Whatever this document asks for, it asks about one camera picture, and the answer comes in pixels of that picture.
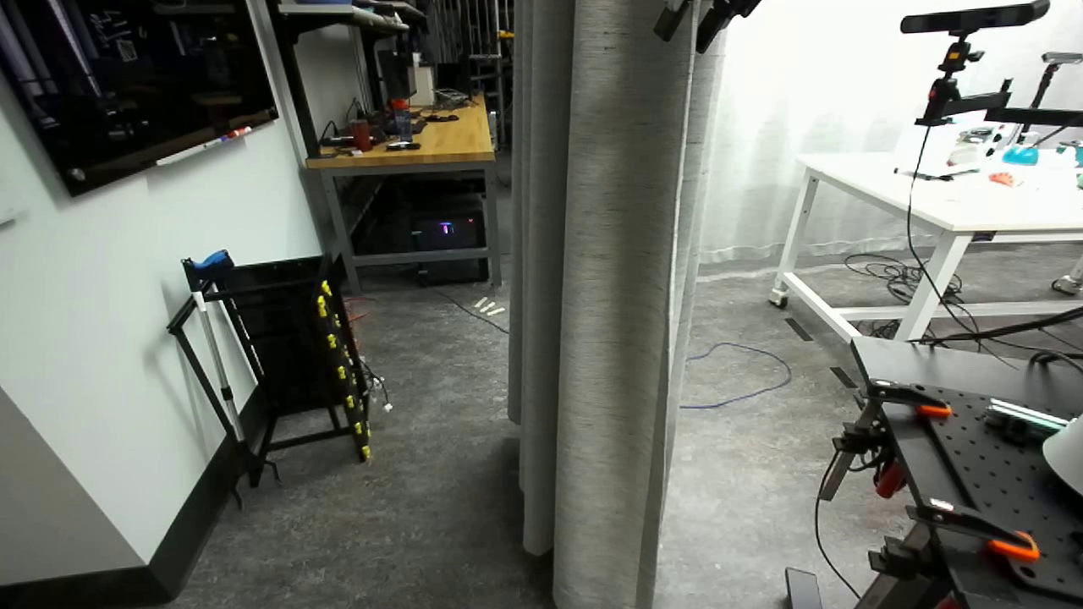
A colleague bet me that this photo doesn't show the grey fabric curtain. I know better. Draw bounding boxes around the grey fabric curtain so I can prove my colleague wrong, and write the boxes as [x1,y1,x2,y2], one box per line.
[507,0,710,609]

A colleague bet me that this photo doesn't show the white sheer curtain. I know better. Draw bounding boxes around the white sheer curtain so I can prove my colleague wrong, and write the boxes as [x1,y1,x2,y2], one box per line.
[697,0,1083,271]

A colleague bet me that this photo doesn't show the wooden top workbench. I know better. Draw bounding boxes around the wooden top workbench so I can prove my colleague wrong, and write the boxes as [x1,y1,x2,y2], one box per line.
[300,96,501,294]

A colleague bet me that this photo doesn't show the white table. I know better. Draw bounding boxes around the white table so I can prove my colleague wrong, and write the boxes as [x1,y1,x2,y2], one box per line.
[767,153,1083,341]

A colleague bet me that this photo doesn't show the black computer under workbench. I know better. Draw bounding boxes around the black computer under workbench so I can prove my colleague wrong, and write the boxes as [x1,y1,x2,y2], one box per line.
[388,195,485,251]

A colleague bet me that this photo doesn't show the black folding cart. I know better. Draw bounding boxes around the black folding cart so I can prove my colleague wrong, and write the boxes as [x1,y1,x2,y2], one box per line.
[166,251,371,487]

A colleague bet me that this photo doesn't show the black perforated breadboard table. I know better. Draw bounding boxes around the black perforated breadboard table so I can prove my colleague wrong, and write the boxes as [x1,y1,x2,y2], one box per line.
[862,387,1083,609]

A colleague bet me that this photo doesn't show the white lamp shade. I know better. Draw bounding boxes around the white lamp shade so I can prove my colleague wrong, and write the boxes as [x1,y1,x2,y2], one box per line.
[1042,416,1083,498]

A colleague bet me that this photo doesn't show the black camera on mount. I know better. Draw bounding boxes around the black camera on mount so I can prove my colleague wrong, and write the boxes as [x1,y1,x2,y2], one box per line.
[899,0,1048,126]

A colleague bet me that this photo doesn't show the blue cable on floor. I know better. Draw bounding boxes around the blue cable on floor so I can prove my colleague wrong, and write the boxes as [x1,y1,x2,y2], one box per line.
[679,340,798,413]

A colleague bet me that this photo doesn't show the orange handled clamp upper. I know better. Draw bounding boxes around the orange handled clamp upper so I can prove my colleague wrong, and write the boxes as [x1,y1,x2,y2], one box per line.
[875,387,953,423]

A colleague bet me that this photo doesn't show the orange handled clamp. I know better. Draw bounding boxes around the orange handled clamp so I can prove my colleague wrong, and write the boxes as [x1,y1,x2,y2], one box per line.
[921,498,1047,569]
[875,387,953,423]

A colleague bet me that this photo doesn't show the black wall whiteboard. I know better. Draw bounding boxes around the black wall whiteboard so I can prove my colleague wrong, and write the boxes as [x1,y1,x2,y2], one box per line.
[0,0,279,197]

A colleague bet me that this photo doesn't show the orange handled clamp lower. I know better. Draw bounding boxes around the orange handled clamp lower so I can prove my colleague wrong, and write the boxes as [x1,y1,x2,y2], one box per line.
[921,498,1047,569]

